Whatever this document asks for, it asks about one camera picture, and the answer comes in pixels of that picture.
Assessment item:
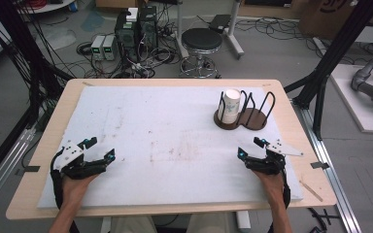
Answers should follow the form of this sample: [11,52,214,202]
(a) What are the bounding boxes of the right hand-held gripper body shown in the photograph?
[245,138,304,176]

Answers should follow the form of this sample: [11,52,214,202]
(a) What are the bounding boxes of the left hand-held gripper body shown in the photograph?
[51,141,109,181]

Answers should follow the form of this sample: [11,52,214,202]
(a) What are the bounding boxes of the wooden cup holder wire rack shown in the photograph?
[213,90,277,132]

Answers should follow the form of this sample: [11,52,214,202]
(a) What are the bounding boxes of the stack of white paper cups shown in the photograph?
[217,88,243,125]

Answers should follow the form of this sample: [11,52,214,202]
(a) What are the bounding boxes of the person's right hand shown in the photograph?
[253,170,288,209]

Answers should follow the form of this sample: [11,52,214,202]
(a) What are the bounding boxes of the person's left hand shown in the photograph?
[60,174,100,210]

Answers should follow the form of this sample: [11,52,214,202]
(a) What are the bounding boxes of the black tape strip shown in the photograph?
[15,165,41,177]
[310,160,331,170]

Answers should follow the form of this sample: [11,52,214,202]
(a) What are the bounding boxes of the thin wooden stick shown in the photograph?
[298,179,324,203]

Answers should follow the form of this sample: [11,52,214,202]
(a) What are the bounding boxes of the white table leg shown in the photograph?
[235,210,252,233]

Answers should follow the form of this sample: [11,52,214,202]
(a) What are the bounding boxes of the white foam mat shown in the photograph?
[36,84,305,210]

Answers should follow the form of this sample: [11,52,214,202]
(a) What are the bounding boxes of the person's beige pants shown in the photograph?
[109,214,241,233]

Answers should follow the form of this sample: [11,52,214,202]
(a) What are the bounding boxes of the grey bench power supply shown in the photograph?
[90,34,107,61]
[102,34,118,61]

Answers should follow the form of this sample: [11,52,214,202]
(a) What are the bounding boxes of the white board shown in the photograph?
[329,63,373,135]

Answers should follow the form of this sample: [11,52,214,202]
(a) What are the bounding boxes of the black computer tower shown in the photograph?
[138,5,159,52]
[114,7,140,63]

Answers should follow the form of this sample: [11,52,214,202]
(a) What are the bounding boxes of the black round stool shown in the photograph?
[179,27,224,79]

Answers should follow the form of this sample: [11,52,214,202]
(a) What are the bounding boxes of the brown cardboard box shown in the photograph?
[298,0,373,41]

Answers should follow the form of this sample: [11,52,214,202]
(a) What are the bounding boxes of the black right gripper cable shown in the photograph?
[281,166,292,209]

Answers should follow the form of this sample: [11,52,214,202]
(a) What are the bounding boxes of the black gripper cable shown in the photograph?
[50,147,66,210]
[281,166,292,209]

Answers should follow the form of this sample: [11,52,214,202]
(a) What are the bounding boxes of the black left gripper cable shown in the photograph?
[50,147,66,210]

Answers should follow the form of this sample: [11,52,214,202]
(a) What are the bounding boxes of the aluminium rail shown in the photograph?
[291,100,363,233]
[0,127,37,217]

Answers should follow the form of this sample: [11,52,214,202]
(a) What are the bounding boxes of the black metal frame post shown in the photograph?
[0,0,76,130]
[284,0,373,141]

